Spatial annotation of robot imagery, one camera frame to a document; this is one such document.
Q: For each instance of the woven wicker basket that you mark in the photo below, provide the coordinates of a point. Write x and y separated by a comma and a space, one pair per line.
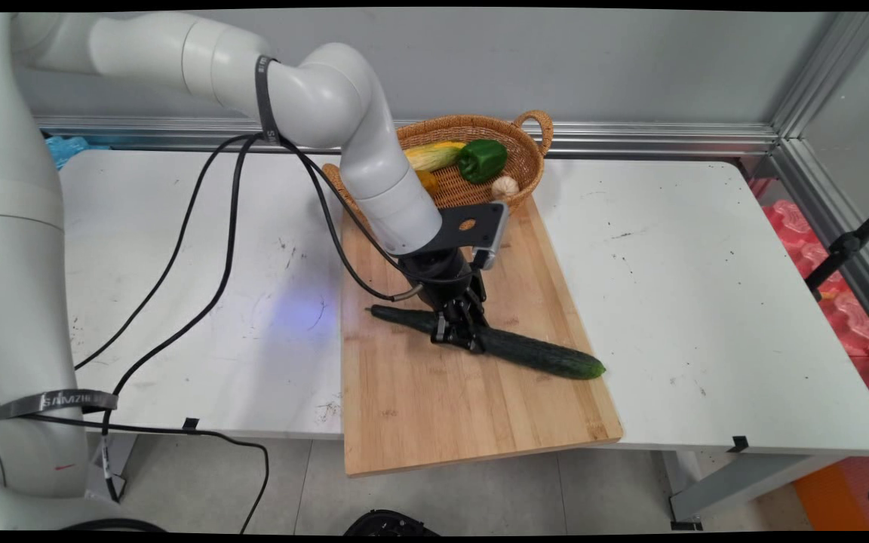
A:
465, 194

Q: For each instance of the black tripod stand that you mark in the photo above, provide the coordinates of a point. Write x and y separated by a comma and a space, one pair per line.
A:
845, 245

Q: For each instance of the black table edge clip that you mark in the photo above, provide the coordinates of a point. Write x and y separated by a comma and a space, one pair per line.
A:
738, 443
190, 424

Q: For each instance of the white garlic bulb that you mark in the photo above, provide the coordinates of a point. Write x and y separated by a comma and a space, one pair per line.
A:
505, 187

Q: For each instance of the aluminium frame rail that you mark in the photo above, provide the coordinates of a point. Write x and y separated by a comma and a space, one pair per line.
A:
834, 219
827, 72
631, 138

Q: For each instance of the corn cob with husk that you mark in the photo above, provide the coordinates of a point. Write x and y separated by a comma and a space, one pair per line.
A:
434, 156

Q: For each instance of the grey table leg frame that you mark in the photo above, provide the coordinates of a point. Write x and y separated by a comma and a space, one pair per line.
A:
744, 483

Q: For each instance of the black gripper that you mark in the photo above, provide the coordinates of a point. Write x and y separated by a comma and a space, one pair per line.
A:
438, 275

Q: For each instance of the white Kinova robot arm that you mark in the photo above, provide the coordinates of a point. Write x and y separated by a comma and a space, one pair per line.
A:
359, 98

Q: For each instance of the black round floor object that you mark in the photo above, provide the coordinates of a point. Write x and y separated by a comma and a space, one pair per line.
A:
389, 523

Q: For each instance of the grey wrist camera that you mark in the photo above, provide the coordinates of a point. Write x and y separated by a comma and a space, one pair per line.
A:
496, 241

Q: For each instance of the blue plastic bag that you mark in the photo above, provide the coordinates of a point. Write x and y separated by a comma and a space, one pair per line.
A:
65, 148

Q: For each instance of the green bell pepper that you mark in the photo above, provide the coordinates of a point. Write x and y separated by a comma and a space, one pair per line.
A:
482, 160

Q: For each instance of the orange box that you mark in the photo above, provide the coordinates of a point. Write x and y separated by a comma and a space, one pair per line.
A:
823, 498

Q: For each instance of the red bubble packaging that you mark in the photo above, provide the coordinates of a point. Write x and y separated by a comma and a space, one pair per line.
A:
819, 256

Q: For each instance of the wooden cutting board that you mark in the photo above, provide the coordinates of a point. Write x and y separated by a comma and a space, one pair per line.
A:
442, 407

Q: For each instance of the dark green cucumber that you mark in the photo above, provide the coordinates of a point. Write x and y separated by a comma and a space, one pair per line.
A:
540, 354

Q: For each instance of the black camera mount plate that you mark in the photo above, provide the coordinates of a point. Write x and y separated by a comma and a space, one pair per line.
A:
453, 230

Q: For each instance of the yellow bell pepper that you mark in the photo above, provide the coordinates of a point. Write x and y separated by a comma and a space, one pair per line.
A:
427, 181

